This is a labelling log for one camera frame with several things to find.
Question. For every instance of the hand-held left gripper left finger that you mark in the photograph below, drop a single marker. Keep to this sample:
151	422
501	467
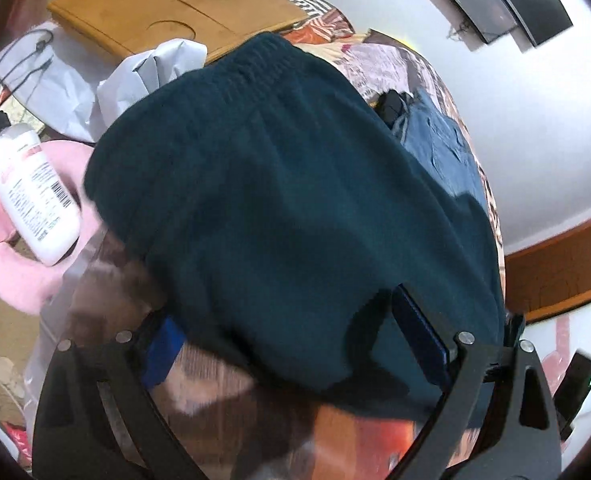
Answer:
163	352

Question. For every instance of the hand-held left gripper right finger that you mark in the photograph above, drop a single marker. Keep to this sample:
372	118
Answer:
420	330

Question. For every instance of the dark teal pants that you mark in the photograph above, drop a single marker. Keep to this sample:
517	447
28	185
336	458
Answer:
285	185

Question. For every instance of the brown cardboard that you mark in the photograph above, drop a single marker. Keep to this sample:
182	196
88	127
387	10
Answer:
5	340

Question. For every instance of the pink neck pillow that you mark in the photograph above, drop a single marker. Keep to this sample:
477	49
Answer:
20	275

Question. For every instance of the blue jeans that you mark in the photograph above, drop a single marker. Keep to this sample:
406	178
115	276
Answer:
440	145

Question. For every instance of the white lotion bottle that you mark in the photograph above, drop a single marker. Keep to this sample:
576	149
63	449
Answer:
32	195

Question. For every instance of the small black object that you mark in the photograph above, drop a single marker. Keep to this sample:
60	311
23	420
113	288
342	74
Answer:
393	106

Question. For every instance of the printed bed sheet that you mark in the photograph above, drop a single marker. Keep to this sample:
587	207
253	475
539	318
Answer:
375	55

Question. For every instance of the small black monitor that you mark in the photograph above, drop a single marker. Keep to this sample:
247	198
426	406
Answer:
478	7

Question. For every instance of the wooden lap desk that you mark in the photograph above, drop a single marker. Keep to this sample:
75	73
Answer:
175	5

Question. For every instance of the black wall television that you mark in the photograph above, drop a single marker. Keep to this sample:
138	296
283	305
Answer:
530	0

